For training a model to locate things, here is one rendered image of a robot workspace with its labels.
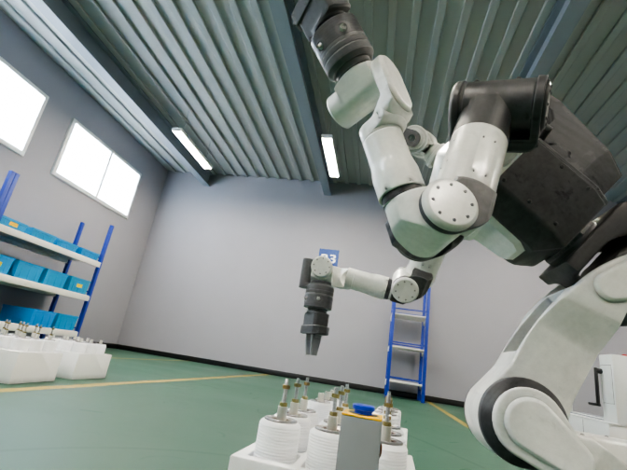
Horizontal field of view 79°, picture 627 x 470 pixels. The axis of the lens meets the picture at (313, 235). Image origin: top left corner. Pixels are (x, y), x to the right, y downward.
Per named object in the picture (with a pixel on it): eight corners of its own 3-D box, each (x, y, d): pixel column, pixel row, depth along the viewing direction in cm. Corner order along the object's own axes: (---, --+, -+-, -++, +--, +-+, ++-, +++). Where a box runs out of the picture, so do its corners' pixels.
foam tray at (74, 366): (104, 378, 305) (112, 354, 311) (71, 380, 269) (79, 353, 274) (62, 370, 311) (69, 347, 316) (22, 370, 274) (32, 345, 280)
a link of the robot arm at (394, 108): (334, 81, 66) (355, 145, 61) (376, 45, 61) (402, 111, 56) (356, 97, 70) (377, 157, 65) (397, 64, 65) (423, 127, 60)
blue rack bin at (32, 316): (-5, 320, 493) (2, 304, 500) (21, 323, 529) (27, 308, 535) (28, 324, 483) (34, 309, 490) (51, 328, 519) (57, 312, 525)
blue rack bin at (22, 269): (-21, 271, 470) (-13, 255, 477) (7, 279, 506) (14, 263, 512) (13, 276, 460) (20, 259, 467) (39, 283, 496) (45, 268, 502)
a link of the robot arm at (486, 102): (524, 164, 64) (536, 109, 69) (527, 121, 57) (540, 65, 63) (452, 161, 70) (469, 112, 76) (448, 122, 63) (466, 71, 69)
